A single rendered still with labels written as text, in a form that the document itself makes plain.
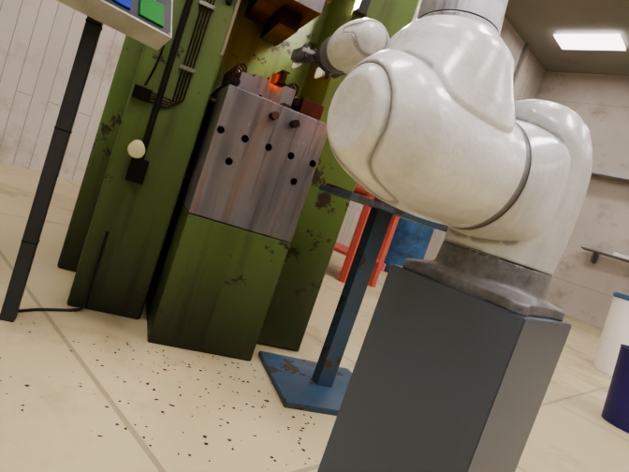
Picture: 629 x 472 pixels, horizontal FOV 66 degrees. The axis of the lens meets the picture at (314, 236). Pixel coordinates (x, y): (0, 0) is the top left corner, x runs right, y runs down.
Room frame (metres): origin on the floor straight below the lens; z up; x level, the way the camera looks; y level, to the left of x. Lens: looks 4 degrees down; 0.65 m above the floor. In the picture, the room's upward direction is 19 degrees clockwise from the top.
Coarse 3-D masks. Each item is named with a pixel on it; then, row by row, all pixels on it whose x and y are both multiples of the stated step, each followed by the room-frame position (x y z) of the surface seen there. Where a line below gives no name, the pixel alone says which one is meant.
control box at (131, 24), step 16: (64, 0) 1.27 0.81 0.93; (80, 0) 1.28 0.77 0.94; (96, 0) 1.28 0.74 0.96; (160, 0) 1.44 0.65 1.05; (96, 16) 1.33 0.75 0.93; (112, 16) 1.34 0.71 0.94; (128, 16) 1.34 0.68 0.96; (128, 32) 1.40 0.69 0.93; (144, 32) 1.40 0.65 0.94; (160, 32) 1.41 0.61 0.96
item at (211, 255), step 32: (192, 224) 1.61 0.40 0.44; (224, 224) 1.65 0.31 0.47; (160, 256) 2.01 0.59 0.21; (192, 256) 1.62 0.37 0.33; (224, 256) 1.66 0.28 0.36; (256, 256) 1.70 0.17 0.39; (160, 288) 1.69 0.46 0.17; (192, 288) 1.63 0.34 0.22; (224, 288) 1.67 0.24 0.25; (256, 288) 1.72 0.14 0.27; (160, 320) 1.61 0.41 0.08; (192, 320) 1.65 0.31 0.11; (224, 320) 1.69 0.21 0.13; (256, 320) 1.73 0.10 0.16; (224, 352) 1.70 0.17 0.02
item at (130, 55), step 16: (128, 48) 2.06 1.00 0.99; (128, 64) 2.07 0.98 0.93; (112, 80) 2.06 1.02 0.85; (128, 80) 2.07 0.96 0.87; (112, 96) 2.06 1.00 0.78; (128, 96) 2.08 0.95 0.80; (112, 112) 2.06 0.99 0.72; (112, 128) 2.07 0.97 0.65; (96, 144) 2.06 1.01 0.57; (112, 144) 2.08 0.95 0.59; (96, 160) 2.06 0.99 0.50; (96, 176) 2.07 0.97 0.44; (80, 192) 2.06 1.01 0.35; (96, 192) 2.08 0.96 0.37; (80, 208) 2.06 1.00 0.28; (80, 224) 2.07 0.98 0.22; (80, 240) 2.07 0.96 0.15; (64, 256) 2.06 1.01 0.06
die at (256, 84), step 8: (248, 80) 1.68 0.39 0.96; (256, 80) 1.69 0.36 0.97; (264, 80) 1.70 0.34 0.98; (248, 88) 1.68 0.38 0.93; (256, 88) 1.69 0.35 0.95; (264, 88) 1.70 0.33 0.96; (272, 88) 1.71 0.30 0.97; (280, 88) 1.72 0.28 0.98; (288, 88) 1.73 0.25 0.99; (264, 96) 1.71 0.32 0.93; (272, 96) 1.72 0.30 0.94; (280, 96) 1.73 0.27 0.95; (288, 96) 1.74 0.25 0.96; (288, 104) 1.74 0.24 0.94
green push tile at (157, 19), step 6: (144, 0) 1.39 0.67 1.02; (150, 0) 1.40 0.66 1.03; (144, 6) 1.38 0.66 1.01; (150, 6) 1.40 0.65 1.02; (156, 6) 1.42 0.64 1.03; (162, 6) 1.43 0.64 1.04; (144, 12) 1.38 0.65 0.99; (150, 12) 1.39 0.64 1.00; (156, 12) 1.41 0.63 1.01; (162, 12) 1.43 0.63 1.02; (144, 18) 1.38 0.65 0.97; (150, 18) 1.39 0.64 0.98; (156, 18) 1.40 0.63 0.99; (162, 18) 1.42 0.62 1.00; (156, 24) 1.41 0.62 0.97; (162, 24) 1.41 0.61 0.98
